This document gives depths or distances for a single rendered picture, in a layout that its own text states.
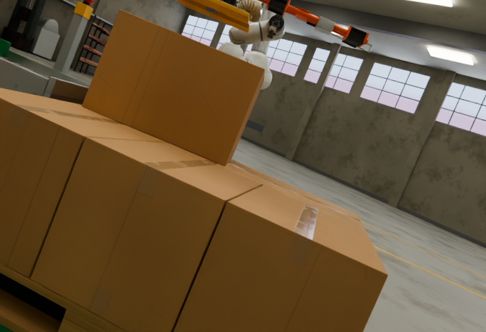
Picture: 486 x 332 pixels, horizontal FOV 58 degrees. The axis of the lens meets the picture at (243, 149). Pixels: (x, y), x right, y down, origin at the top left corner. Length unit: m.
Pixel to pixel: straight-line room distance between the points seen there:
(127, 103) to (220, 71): 0.38
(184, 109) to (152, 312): 0.82
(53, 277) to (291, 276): 0.61
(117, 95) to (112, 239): 0.74
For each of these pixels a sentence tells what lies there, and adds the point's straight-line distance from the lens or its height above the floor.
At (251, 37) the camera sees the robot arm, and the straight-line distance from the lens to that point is 2.32.
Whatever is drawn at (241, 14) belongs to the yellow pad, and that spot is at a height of 1.11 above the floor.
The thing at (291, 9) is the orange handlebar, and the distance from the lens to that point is 1.90.
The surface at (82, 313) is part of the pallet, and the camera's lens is 1.24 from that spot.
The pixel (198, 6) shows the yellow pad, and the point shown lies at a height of 1.11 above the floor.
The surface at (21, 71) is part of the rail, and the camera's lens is 1.87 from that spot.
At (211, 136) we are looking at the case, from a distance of 1.67.
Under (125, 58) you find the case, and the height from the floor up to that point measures 0.78.
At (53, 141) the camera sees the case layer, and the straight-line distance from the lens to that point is 1.22.
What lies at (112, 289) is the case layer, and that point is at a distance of 1.18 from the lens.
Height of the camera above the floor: 0.73
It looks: 4 degrees down
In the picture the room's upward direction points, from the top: 23 degrees clockwise
